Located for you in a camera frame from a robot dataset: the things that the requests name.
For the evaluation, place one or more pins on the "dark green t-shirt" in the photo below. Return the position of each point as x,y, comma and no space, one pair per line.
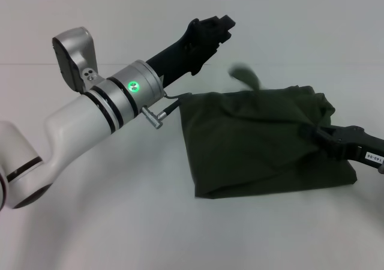
255,150

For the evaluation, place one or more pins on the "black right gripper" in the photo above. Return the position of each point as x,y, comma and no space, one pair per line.
363,147

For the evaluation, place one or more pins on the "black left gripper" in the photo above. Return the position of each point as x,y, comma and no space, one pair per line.
186,54

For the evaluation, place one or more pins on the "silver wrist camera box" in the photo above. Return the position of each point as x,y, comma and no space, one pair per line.
75,57

